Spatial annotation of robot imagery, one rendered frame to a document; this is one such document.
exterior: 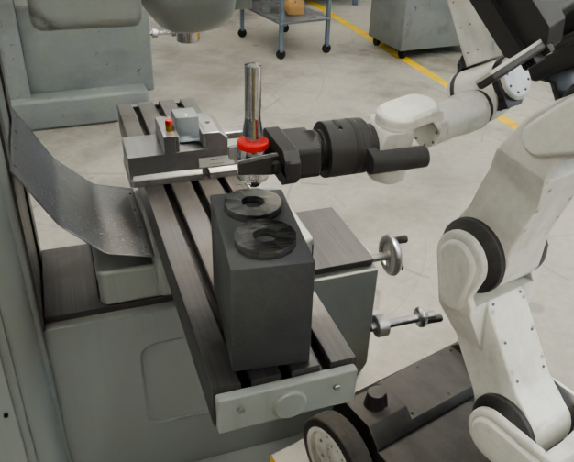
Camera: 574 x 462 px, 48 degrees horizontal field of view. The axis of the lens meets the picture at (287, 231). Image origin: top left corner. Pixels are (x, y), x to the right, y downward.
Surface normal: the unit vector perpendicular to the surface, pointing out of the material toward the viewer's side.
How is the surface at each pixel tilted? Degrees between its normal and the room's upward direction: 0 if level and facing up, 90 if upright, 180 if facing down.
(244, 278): 90
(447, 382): 0
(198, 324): 0
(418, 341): 0
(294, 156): 45
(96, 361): 90
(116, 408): 90
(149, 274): 90
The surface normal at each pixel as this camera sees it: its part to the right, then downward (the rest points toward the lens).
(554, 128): -0.83, 0.27
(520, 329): 0.47, -0.14
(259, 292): 0.22, 0.51
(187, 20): 0.26, 0.88
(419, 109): 0.07, -0.77
